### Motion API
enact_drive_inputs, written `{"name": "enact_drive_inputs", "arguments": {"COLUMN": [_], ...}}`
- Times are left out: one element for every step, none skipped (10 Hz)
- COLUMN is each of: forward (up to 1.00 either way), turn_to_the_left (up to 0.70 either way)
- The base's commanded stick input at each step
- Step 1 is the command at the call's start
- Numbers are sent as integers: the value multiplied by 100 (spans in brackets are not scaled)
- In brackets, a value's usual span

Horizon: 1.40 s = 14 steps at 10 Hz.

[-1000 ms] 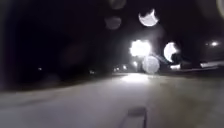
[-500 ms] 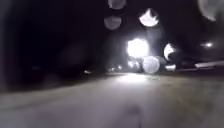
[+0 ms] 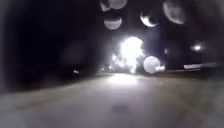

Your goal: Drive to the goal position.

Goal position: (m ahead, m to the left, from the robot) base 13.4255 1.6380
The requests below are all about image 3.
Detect bright street lamp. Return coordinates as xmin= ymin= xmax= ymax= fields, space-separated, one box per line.
xmin=113 ymin=35 xmax=146 ymax=74

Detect pale paved path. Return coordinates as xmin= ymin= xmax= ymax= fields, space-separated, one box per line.
xmin=0 ymin=73 xmax=224 ymax=128

